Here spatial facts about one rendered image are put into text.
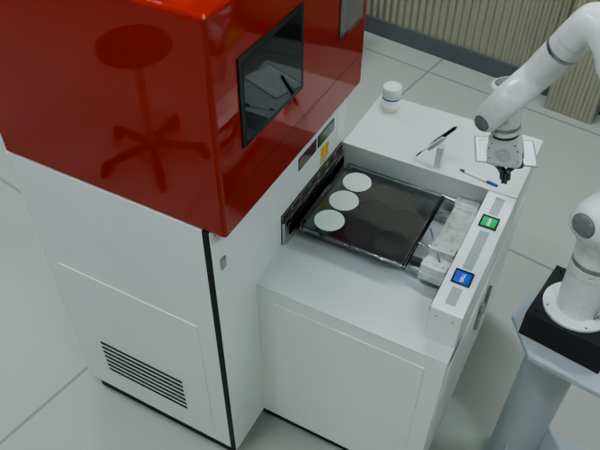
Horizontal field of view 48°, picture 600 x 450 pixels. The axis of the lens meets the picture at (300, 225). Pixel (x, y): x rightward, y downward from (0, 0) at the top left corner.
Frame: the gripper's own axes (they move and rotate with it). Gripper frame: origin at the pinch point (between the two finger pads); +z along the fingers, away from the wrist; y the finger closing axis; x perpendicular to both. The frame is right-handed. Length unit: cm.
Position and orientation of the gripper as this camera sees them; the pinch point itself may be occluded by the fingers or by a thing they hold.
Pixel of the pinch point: (504, 176)
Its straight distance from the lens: 212.9
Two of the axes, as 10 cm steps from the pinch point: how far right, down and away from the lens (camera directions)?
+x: 4.7, -6.2, 6.3
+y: 8.6, 1.8, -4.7
